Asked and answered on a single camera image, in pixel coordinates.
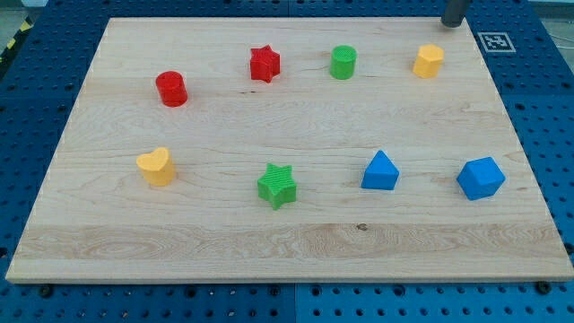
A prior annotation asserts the yellow hexagon block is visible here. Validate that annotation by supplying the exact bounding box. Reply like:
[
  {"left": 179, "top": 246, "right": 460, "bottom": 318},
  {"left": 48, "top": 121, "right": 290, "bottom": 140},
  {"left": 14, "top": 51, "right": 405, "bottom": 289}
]
[{"left": 413, "top": 44, "right": 445, "bottom": 78}]

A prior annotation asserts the wooden board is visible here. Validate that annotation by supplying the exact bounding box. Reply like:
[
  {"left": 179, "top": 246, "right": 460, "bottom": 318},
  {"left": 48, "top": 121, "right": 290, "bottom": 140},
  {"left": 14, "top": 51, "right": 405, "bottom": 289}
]
[{"left": 6, "top": 17, "right": 573, "bottom": 284}]

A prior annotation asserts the green star block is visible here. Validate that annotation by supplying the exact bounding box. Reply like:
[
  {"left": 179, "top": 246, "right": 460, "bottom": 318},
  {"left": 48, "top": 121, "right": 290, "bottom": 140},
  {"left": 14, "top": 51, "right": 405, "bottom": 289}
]
[{"left": 257, "top": 163, "right": 297, "bottom": 210}]

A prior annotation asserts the blue triangle block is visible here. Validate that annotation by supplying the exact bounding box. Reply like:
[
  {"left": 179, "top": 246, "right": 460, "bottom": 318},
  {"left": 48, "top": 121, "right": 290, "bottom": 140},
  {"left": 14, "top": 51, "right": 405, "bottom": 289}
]
[{"left": 361, "top": 151, "right": 400, "bottom": 190}]

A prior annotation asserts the red star block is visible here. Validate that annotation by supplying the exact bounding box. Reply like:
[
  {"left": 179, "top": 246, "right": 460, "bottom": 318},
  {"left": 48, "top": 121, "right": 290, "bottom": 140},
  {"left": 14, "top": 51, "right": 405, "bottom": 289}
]
[{"left": 249, "top": 45, "right": 281, "bottom": 83}]

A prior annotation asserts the green cylinder block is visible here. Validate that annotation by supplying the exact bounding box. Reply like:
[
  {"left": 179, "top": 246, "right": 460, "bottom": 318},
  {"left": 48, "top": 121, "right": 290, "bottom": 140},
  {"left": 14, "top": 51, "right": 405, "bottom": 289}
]
[{"left": 329, "top": 45, "right": 357, "bottom": 80}]

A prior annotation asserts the yellow heart block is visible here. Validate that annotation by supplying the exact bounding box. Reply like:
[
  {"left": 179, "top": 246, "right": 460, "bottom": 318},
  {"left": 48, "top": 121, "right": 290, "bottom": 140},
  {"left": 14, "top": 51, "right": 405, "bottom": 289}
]
[{"left": 136, "top": 147, "right": 176, "bottom": 187}]

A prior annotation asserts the red cylinder block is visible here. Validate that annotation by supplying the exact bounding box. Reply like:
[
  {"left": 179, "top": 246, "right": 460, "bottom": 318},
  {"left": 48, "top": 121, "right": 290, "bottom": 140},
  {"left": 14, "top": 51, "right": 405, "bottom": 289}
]
[{"left": 155, "top": 71, "right": 188, "bottom": 108}]

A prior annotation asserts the blue cube block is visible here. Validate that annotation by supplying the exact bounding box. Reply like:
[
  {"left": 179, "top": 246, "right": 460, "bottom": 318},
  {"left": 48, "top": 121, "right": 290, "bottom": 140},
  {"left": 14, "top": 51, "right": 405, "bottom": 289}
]
[{"left": 457, "top": 157, "right": 506, "bottom": 201}]

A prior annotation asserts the white fiducial marker tag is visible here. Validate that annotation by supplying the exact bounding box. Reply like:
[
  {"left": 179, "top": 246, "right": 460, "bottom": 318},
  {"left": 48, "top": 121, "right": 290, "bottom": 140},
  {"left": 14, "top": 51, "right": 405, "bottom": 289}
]
[{"left": 478, "top": 31, "right": 516, "bottom": 53}]

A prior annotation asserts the black bolt left front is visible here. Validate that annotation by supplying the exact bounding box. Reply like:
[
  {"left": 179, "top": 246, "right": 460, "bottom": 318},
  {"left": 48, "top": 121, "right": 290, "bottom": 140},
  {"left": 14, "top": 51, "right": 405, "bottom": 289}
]
[{"left": 38, "top": 284, "right": 53, "bottom": 298}]

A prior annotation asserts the black bolt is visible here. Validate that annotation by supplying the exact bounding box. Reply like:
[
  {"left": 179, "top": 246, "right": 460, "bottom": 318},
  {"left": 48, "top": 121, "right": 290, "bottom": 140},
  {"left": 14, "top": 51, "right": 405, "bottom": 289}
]
[
  {"left": 535, "top": 281, "right": 552, "bottom": 295},
  {"left": 38, "top": 284, "right": 53, "bottom": 298}
]

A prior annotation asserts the black bolt right front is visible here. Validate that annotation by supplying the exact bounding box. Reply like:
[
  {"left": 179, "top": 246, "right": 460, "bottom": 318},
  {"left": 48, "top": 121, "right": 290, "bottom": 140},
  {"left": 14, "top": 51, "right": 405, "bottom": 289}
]
[{"left": 535, "top": 281, "right": 552, "bottom": 295}]

